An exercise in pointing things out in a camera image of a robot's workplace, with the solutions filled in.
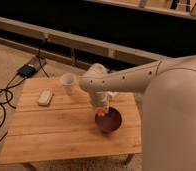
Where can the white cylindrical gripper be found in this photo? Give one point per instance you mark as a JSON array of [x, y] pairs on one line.
[[100, 99]]

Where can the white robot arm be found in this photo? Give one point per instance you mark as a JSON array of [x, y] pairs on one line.
[[168, 125]]

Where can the dark purple ceramic bowl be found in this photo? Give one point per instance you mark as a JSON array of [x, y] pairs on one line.
[[110, 122]]

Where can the white small carton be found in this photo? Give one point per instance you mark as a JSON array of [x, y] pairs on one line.
[[112, 95]]

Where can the white paper cup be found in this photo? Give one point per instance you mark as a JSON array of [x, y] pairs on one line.
[[67, 81]]

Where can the wooden low table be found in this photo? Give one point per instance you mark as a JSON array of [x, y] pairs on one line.
[[65, 128]]

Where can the white rectangular bar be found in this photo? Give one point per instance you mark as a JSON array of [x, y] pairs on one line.
[[45, 98]]

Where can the blue black power box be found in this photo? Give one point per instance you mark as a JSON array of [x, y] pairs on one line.
[[26, 71]]

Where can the long white shelf rail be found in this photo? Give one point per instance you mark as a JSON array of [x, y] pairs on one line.
[[89, 45]]

